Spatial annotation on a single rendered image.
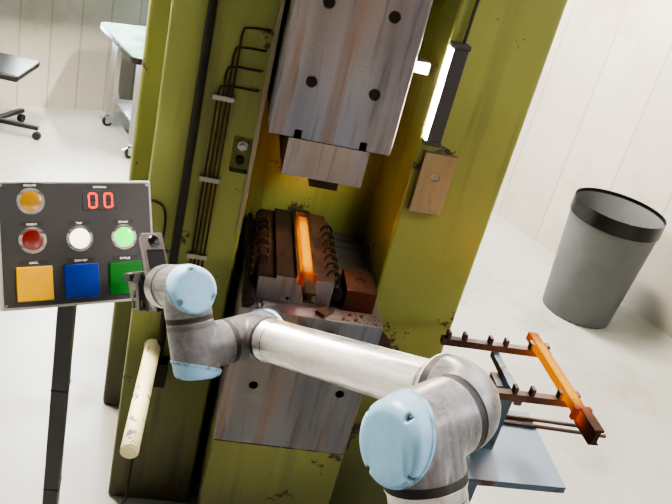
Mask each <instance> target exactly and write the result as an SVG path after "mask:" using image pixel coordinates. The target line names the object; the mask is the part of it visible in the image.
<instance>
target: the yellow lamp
mask: <svg viewBox="0 0 672 504"><path fill-rule="evenodd" d="M41 202H42V201H41V197H40V195H39V194H38V193H36V192H34V191H27V192H25V193H23V194H22V195H21V197H20V204H21V206H22V208H24V209H25V210H27V211H35V210H37V209H38V208H39V207H40V206H41Z"/></svg>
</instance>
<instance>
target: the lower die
mask: <svg viewBox="0 0 672 504"><path fill-rule="evenodd" d="M267 211H268V212H269V249H270V251H269V257H270V260H269V264H268V265H267V264H266V260H267V257H266V256H265V255H263V254H261V255H259V256H258V258H257V263H256V289H255V297H260V298H266V299H272V300H279V301H285V302H292V303H299V304H305V305H312V306H318V307H323V306H325V305H326V306H328V307H329V304H330V300H331V296H332V293H333V289H334V285H335V282H334V276H333V273H330V275H329V277H327V276H326V274H327V272H328V271H330V270H333V269H332V264H331V265H329V266H328V268H325V265H326V264H327V263H328V262H331V257H328V258H327V260H326V261H325V260H324V257H325V256H326V255H327V254H330V251H329V249H327V250H326V252H325V253H323V249H324V248H325V247H327V246H329V244H328V242H326V243H325V244H324V246H323V245H322V242H323V241H324V240H325V239H328V238H327V235H325V236H324V237H323V238H321V235H322V234H323V233H324V232H326V228H324V229H323V230H322V232H321V231H320V228H321V227H322V226H324V225H325V219H324V216H320V215H315V214H310V211H306V210H300V209H294V208H292V211H289V210H283V209H277V208H275V211H272V210H267ZM296 211H297V212H302V213H307V221H308V229H309V238H310V247H311V256H312V265H313V273H315V274H317V275H318V277H317V281H316V285H315V289H316V296H314V304H308V303H303V299H302V287H301V285H298V279H299V274H300V271H301V268H300V256H299V244H298V232H297V220H296ZM285 297H289V300H285Z"/></svg>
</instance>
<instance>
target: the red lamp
mask: <svg viewBox="0 0 672 504"><path fill-rule="evenodd" d="M43 242H44V239H43V236H42V234H41V233H40V232H38V231H36V230H29V231H27V232H26V233H25V234H24V235H23V237H22V243H23V245H24V247H25V248H26V249H28V250H37V249H39V248H40V247H41V246H42V245H43Z"/></svg>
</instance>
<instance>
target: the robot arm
mask: <svg viewBox="0 0 672 504"><path fill-rule="evenodd" d="M139 244H140V249H141V255H142V260H143V266H144V271H137V272H132V273H125V274H124V281H128V284H129V292H130V298H131V300H132V310H137V311H146V312H147V311H155V312H160V311H164V315H165V322H166V329H167V336H168V343H169V350H170V356H171V360H170V363H171V364H172V369H173V374H174V376H175V377H176V378H177V379H180V380H186V381H194V380H205V379H211V378H215V377H218V376H219V375H220V374H221V372H222V369H221V368H220V367H222V366H225V365H229V364H232V363H235V362H238V361H242V360H246V359H250V358H251V359H255V360H258V361H261V362H264V363H271V364H274V365H277V366H280V367H283V368H286V369H289V370H292V371H295V372H298V373H301V374H304V375H307V376H310V377H313V378H316V379H319V380H322V381H325V382H328V383H331V384H334V385H337V386H340V387H343V388H346V389H349V390H352V391H355V392H358V393H361V394H364V395H367V396H370V397H373V398H376V399H379V400H378V401H376V402H375V403H374V404H373V405H372V406H371V407H370V408H369V410H368V411H367V412H366V413H365V415H364V418H363V420H362V423H361V427H360V435H359V443H360V451H361V455H362V459H363V462H364V464H365V466H369V467H370V471H369V473H370V475H371V476H372V477H373V479H374V480H375V481H376V482H377V483H379V484H380V485H382V486H383V487H384V492H385V493H386V495H387V502H388V504H470V503H469V496H468V488H467V486H468V483H469V480H468V473H467V464H466V456H467V455H469V454H471V453H473V452H475V451H477V450H479V449H480V448H482V447H483V446H484V445H486V444H487V443H488V441H489V440H490V439H491V438H492V437H493V435H494V434H495V432H496V430H497V428H498V425H499V421H500V417H501V402H500V397H499V393H498V391H497V388H496V386H495V384H494V383H493V381H492V380H491V378H490V377H489V375H488V374H487V373H486V372H485V371H484V370H483V369H481V368H480V367H479V366H478V365H476V364H475V363H473V362H471V361H469V360H468V359H465V358H462V357H460V356H455V355H451V354H447V353H441V354H437V355H435V356H434V357H432V358H431V359H428V358H424V357H420V356H416V355H412V354H408V353H404V352H400V351H397V350H393V349H389V348H385V347H381V346H377V345H373V344H370V343H366V342H362V341H358V340H354V339H350V338H346V337H343V336H339V335H335V334H331V333H327V332H323V331H319V330H316V329H312V328H308V327H304V326H300V325H296V324H292V323H289V322H285V321H283V320H282V318H281V317H280V316H279V315H278V314H277V313H276V312H275V311H273V310H270V309H257V310H254V311H252V312H249V313H245V314H241V315H237V316H232V317H228V318H224V319H221V320H215V321H214V318H213V311H212V304H213V302H214V300H215V298H216V293H217V288H216V283H215V280H214V278H213V276H212V275H211V274H210V273H209V272H208V271H207V270H206V269H204V268H202V267H200V266H197V265H194V264H181V265H175V264H168V262H167V257H166V252H165V247H164V242H163V236H162V233H141V235H140V237H139ZM135 290H136V291H135ZM134 292H135V293H136V299H134ZM135 301H136V307H137V308H135Z"/></svg>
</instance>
